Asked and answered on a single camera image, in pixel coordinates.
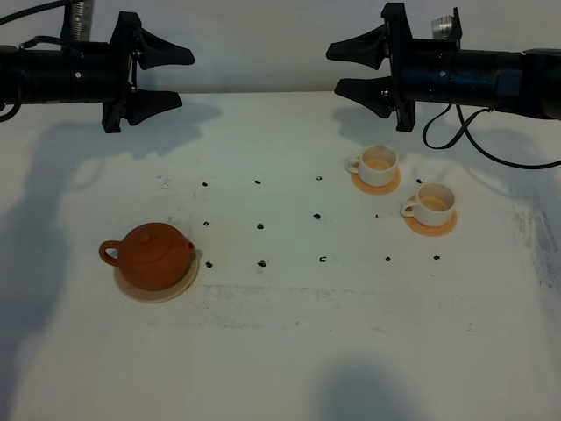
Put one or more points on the orange cup coaster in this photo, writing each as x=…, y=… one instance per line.
x=377, y=191
x=430, y=231

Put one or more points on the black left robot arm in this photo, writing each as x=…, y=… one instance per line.
x=49, y=70

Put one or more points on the white teacup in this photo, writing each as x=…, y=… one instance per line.
x=432, y=205
x=376, y=166

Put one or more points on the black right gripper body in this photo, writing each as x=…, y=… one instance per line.
x=420, y=68

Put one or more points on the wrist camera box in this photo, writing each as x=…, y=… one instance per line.
x=447, y=27
x=77, y=21

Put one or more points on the far white teacup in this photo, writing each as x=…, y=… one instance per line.
x=376, y=166

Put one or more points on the far orange cup coaster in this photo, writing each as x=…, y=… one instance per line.
x=377, y=191

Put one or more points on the beige round teapot coaster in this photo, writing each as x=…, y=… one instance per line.
x=157, y=296

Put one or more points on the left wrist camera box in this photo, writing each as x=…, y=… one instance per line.
x=77, y=21

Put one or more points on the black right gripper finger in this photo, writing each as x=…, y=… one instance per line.
x=372, y=94
x=368, y=49

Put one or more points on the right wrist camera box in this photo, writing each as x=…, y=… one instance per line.
x=447, y=27

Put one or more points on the near orange cup coaster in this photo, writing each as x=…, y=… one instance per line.
x=430, y=231

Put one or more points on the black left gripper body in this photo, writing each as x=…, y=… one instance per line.
x=101, y=71

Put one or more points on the near white teacup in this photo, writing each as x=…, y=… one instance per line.
x=432, y=205

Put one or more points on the brown clay teapot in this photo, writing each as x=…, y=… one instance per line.
x=152, y=257

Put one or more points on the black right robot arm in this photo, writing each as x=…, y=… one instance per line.
x=525, y=84

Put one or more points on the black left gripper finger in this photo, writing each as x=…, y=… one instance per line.
x=144, y=104
x=156, y=52

